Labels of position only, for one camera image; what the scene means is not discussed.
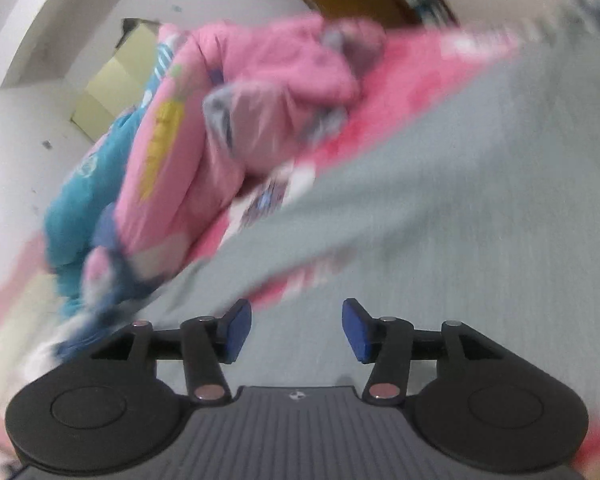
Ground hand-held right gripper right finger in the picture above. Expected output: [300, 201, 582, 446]
[341, 297, 506, 403]

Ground pink floral blanket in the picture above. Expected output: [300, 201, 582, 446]
[190, 25, 526, 311]

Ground pink and cream headboard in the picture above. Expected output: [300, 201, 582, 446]
[0, 232, 81, 461]

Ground navy blue cloth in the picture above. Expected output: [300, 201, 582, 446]
[55, 202, 181, 361]

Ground pale yellow wardrobe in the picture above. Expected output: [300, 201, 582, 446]
[70, 19, 163, 148]

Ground grey sweatpants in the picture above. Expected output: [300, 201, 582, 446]
[135, 0, 600, 436]

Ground pink carrot print quilt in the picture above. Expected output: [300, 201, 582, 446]
[80, 15, 388, 281]

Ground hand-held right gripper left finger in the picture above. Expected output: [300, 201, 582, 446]
[90, 298, 253, 403]

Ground teal printed quilt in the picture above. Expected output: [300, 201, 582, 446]
[42, 35, 176, 321]

